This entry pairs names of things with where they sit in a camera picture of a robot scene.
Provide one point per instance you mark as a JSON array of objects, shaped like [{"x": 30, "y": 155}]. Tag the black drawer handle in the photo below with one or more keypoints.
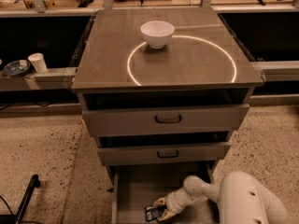
[
  {"x": 167, "y": 120},
  {"x": 167, "y": 154}
]

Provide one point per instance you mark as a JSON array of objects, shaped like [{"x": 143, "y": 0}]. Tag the black top drawer handle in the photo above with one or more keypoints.
[{"x": 167, "y": 120}]

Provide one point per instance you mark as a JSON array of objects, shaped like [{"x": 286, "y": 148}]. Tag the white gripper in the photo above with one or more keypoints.
[{"x": 172, "y": 202}]

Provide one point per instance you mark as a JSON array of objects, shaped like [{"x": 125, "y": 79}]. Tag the middle grey drawer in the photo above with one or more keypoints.
[{"x": 117, "y": 156}]

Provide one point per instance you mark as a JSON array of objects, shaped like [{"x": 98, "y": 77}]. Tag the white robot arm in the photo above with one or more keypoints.
[{"x": 241, "y": 199}]

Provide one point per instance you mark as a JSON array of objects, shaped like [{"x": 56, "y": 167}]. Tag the black stand leg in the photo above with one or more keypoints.
[{"x": 17, "y": 218}]

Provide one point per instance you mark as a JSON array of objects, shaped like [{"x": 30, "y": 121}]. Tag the bottom open grey drawer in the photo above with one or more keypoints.
[{"x": 139, "y": 186}]

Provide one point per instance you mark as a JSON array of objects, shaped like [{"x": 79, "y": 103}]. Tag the top grey drawer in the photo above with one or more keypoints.
[{"x": 140, "y": 121}]

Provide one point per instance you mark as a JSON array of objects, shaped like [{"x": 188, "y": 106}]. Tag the white ceramic bowl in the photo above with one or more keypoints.
[{"x": 157, "y": 33}]

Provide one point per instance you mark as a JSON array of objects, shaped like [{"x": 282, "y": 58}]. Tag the white paper cup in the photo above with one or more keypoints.
[{"x": 38, "y": 62}]

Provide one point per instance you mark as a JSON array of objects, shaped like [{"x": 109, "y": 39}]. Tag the black middle drawer handle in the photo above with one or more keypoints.
[{"x": 167, "y": 154}]

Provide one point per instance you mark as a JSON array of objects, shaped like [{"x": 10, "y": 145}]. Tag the grey drawer cabinet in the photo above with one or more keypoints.
[{"x": 200, "y": 65}]

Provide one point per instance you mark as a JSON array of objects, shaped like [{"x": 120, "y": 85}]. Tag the blue rxbar wrapper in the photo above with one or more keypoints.
[{"x": 153, "y": 213}]

